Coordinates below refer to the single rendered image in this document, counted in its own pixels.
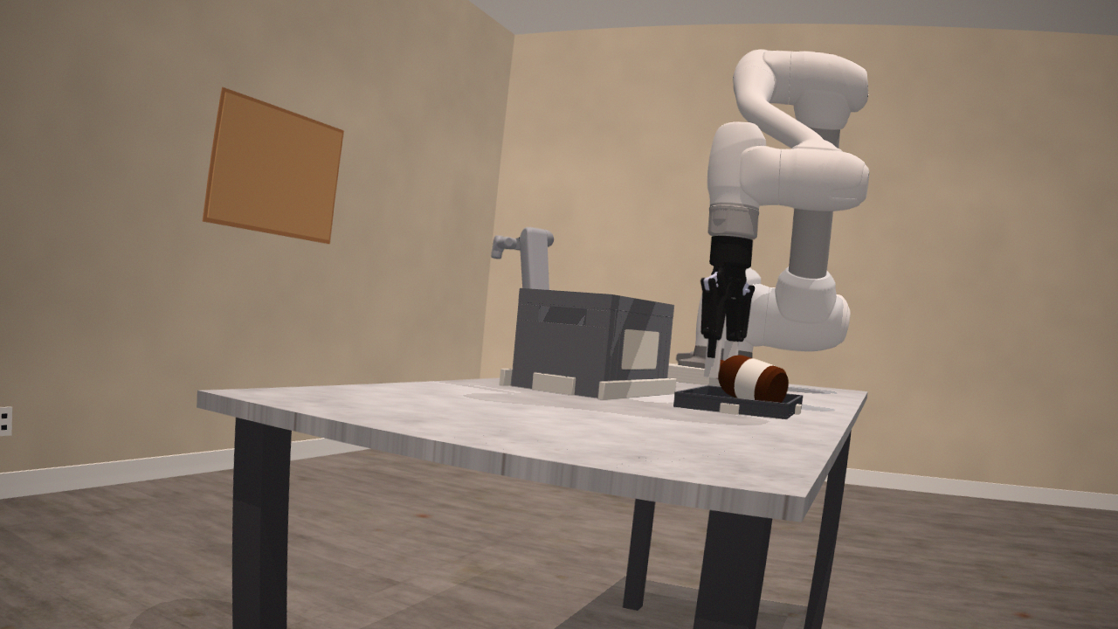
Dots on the brown glass bottle with white label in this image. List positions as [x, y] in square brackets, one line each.
[745, 377]

